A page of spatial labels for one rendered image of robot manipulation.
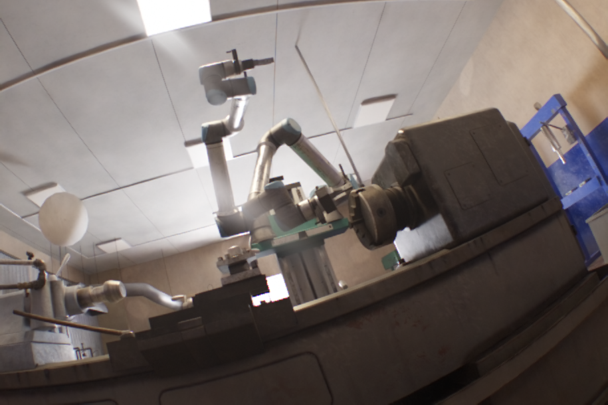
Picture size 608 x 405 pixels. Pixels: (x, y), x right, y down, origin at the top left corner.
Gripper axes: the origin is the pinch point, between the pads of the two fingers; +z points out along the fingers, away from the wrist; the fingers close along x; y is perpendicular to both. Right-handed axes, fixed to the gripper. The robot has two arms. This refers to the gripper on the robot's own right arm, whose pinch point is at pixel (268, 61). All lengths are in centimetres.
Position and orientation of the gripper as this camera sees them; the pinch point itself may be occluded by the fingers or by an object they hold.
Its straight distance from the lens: 171.6
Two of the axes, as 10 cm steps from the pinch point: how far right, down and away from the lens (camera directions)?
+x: 2.8, 2.2, -9.3
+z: 9.4, -2.6, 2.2
